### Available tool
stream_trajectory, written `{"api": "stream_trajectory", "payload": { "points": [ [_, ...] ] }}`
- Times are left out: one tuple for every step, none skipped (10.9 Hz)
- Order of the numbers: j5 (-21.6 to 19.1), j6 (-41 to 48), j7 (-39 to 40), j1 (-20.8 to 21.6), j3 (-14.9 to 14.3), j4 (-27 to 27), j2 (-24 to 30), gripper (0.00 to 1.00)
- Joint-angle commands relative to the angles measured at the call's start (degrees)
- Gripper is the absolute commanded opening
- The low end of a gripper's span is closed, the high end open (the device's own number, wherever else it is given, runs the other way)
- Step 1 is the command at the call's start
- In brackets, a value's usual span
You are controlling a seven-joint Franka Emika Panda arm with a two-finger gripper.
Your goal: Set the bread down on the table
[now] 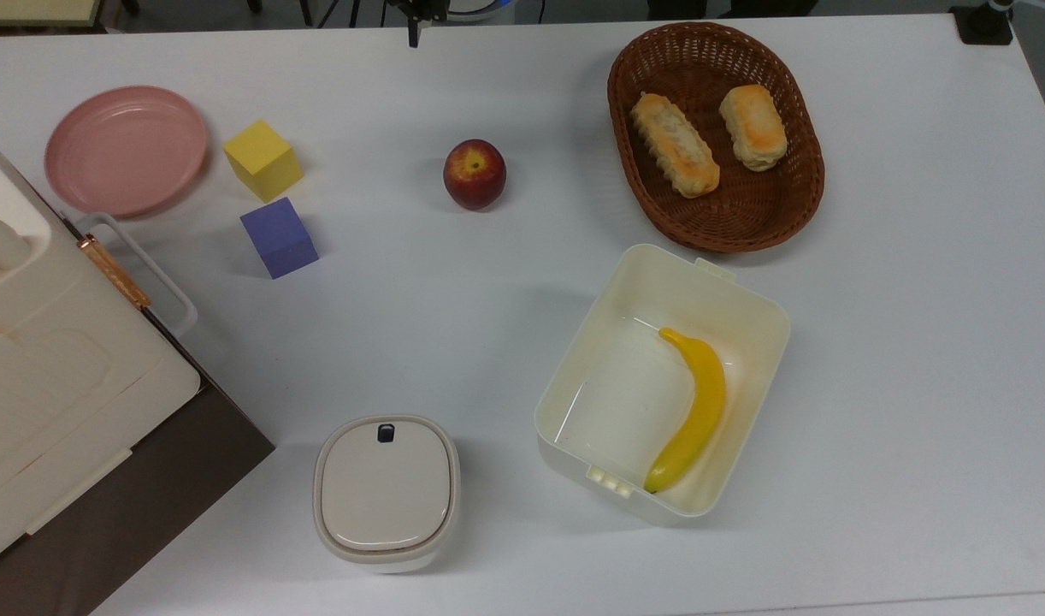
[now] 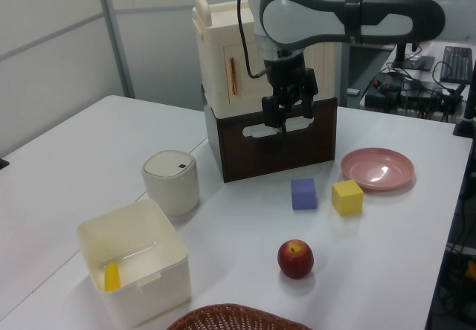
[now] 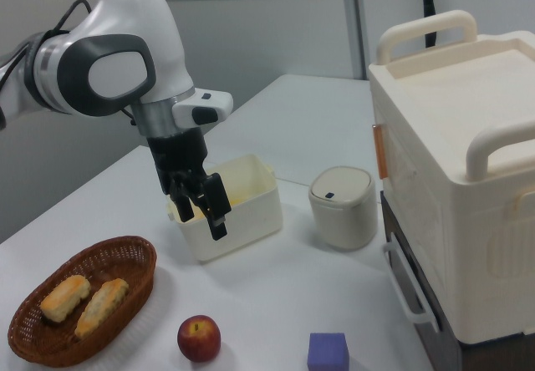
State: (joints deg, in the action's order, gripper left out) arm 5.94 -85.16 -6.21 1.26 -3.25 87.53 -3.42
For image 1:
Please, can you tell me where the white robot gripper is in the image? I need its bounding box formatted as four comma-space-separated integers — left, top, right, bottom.
386, 0, 448, 49

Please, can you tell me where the short toasted bread roll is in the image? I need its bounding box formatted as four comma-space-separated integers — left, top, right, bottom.
718, 84, 789, 173

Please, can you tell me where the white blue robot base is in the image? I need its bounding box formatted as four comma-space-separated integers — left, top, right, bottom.
446, 0, 517, 23

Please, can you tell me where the long ridged bread roll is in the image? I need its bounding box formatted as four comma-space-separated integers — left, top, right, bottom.
630, 92, 722, 200

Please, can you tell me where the red apple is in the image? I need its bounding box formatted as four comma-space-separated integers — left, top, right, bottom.
442, 139, 508, 211

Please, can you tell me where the yellow foam cube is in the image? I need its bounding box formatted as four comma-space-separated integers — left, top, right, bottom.
222, 119, 304, 204

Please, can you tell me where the purple foam cube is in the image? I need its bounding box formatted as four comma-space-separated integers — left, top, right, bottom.
239, 197, 321, 281

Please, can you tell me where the pink round plate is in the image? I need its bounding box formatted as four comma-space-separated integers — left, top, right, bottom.
44, 85, 210, 219

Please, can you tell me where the brown wicker basket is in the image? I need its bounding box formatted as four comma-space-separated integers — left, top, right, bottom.
607, 21, 826, 254

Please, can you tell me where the pale yellow side table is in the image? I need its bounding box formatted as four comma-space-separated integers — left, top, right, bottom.
0, 0, 104, 28

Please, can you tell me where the open white plastic box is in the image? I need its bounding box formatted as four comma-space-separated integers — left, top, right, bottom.
534, 243, 793, 527

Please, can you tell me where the white lidded container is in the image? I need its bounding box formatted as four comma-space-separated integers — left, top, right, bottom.
312, 414, 462, 574

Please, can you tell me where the yellow banana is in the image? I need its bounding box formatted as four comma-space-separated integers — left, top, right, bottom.
643, 327, 728, 495

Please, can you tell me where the white countertop appliance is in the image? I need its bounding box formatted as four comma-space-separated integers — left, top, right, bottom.
0, 128, 204, 574

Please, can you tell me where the brown appliance base board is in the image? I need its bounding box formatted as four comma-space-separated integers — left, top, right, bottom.
0, 308, 277, 616

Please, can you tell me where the black table clamp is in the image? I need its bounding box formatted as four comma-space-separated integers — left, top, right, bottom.
949, 0, 1016, 46

